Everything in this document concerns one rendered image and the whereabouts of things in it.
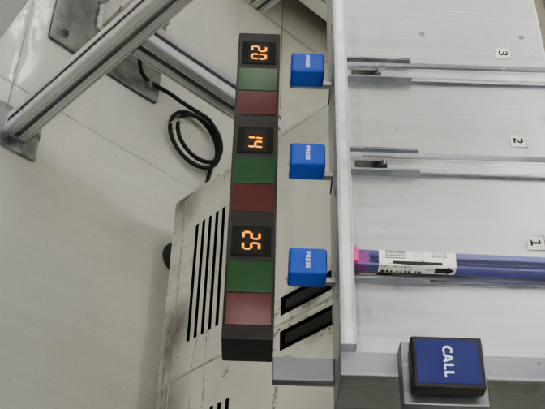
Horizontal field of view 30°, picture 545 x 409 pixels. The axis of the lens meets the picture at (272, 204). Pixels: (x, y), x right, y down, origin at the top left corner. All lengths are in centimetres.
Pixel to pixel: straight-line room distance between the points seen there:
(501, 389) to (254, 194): 26
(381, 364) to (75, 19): 125
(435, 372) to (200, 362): 78
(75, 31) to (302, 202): 62
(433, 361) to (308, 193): 74
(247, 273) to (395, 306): 12
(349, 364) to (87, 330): 87
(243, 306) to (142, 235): 94
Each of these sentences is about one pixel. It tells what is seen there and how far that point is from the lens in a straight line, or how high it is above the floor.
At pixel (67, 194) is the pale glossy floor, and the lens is 166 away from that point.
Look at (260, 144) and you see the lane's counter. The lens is 89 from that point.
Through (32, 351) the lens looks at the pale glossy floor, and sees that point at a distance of 150.
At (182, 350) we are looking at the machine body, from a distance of 151.
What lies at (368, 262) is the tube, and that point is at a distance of 79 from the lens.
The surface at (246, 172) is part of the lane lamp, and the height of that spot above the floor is 65.
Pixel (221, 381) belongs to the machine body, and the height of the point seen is 21.
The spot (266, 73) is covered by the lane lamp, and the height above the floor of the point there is 66.
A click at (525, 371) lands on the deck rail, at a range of 77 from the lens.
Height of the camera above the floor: 116
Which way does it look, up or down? 35 degrees down
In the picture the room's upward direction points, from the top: 58 degrees clockwise
